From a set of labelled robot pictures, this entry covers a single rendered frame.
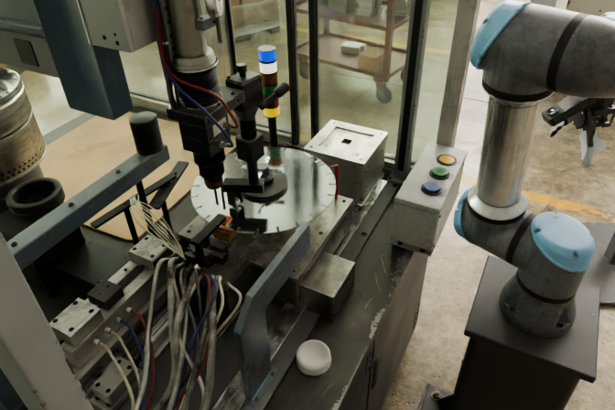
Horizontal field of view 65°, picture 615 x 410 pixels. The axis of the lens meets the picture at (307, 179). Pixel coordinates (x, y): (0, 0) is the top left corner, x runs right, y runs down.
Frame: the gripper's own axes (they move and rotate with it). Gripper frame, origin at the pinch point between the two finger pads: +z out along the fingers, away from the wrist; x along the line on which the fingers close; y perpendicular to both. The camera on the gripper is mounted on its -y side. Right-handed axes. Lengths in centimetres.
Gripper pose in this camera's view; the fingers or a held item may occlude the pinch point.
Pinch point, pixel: (565, 152)
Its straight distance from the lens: 144.4
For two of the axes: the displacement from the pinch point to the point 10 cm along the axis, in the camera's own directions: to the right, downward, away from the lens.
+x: -2.0, -5.7, 8.0
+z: 0.2, 8.1, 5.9
